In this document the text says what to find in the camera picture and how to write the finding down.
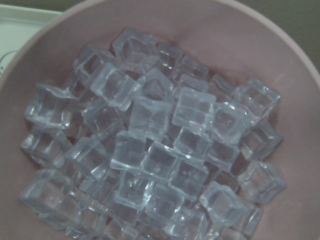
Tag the pile of clear ice cubes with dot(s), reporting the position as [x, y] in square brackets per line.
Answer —
[142, 142]

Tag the pink bowl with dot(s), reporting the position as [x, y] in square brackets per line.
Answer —
[232, 39]

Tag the cream rabbit tray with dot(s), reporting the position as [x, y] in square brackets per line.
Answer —
[17, 25]

